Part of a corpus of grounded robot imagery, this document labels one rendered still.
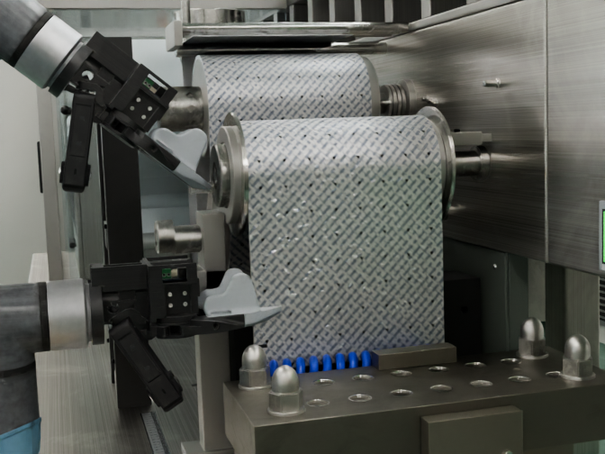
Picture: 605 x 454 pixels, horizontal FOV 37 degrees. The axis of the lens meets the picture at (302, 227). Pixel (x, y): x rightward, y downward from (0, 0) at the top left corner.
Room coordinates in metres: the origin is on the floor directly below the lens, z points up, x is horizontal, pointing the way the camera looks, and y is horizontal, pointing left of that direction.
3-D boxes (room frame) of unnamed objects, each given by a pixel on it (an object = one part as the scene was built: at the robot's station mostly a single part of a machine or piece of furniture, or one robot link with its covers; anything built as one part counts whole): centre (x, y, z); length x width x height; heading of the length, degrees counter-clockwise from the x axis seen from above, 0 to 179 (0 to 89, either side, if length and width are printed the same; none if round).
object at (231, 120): (1.07, 0.08, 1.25); 0.15 x 0.01 x 0.15; 15
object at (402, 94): (1.39, -0.13, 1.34); 0.07 x 0.07 x 0.07; 15
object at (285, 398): (0.86, 0.02, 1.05); 0.04 x 0.04 x 0.04
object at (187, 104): (1.31, 0.17, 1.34); 0.06 x 0.06 x 0.06; 15
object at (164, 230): (1.09, 0.17, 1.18); 0.04 x 0.02 x 0.04; 15
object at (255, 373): (0.95, 0.06, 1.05); 0.04 x 0.04 x 0.04
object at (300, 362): (1.03, -0.06, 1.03); 0.21 x 0.04 x 0.03; 105
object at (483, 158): (1.15, -0.20, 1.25); 0.07 x 0.04 x 0.04; 105
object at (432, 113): (1.14, -0.16, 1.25); 0.15 x 0.01 x 0.15; 15
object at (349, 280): (1.05, -0.05, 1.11); 0.23 x 0.01 x 0.18; 105
